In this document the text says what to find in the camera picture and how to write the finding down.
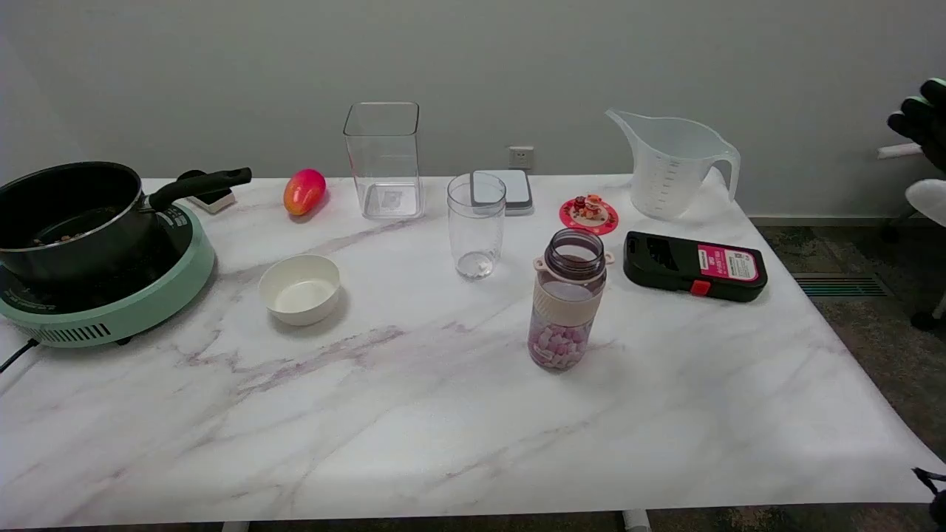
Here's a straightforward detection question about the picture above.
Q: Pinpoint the red yellow mango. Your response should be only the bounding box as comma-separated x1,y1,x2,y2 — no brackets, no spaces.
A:
283,168,327,217

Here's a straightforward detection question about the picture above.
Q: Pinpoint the clear square plastic container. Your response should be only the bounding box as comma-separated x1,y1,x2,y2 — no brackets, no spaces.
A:
343,102,424,221

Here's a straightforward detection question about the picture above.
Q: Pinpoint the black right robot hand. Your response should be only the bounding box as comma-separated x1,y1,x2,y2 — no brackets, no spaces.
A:
887,78,946,173

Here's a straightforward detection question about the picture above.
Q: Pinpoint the floor vent grille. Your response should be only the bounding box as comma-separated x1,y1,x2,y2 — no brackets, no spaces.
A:
792,273,889,299

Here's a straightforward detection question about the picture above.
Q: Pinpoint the bottle with pink candies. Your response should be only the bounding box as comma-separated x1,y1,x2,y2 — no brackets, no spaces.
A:
528,228,616,372

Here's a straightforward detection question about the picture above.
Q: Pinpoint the red round coaster with figures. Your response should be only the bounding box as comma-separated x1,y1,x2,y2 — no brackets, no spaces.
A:
559,194,619,236

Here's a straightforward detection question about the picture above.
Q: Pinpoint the white grey container lid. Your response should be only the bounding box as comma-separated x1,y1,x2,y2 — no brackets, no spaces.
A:
471,169,534,216

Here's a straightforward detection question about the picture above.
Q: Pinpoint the green induction cooker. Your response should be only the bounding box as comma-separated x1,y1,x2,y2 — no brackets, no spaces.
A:
0,202,217,348

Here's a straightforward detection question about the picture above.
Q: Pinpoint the white bowl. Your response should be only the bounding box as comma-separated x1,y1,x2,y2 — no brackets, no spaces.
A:
258,254,341,327

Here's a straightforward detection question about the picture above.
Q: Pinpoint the black box with pink label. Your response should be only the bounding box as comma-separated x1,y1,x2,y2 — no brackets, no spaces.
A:
623,231,769,303

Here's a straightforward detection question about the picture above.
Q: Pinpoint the black saucepan with handle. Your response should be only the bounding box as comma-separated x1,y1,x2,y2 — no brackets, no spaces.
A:
0,161,253,285

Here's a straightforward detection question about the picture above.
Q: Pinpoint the clear drinking glass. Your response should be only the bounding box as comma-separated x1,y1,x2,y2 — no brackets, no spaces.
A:
446,173,508,281

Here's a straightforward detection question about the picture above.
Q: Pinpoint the black white small device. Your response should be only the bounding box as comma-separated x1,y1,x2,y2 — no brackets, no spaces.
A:
177,170,237,215

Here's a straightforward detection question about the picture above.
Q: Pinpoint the clear measuring jug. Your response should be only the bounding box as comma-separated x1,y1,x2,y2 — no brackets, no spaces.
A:
605,109,741,222

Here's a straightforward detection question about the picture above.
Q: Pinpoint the white chair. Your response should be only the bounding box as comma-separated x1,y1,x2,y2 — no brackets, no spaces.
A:
877,143,946,331

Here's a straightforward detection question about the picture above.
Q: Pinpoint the black power cable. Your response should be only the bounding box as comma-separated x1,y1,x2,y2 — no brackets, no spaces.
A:
0,338,39,373

